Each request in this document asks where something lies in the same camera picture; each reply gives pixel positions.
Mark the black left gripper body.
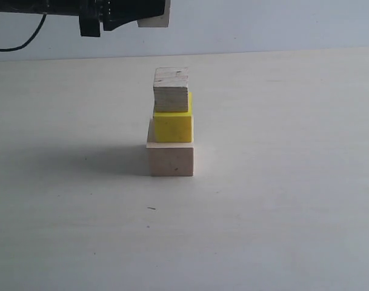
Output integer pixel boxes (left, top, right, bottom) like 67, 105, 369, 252
47, 0, 111, 37

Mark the small wooden cube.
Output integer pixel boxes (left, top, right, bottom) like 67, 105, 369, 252
137, 0, 171, 28

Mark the medium wooden cube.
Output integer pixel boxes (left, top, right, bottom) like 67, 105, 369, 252
153, 67, 189, 113

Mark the yellow cube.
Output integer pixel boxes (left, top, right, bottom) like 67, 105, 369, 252
153, 92, 194, 142

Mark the large pale wooden cube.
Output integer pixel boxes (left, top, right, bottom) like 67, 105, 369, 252
146, 119, 194, 176

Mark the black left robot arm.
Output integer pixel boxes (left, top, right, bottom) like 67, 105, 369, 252
0, 0, 165, 38

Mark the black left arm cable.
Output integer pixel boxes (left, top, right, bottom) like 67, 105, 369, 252
0, 13, 48, 52

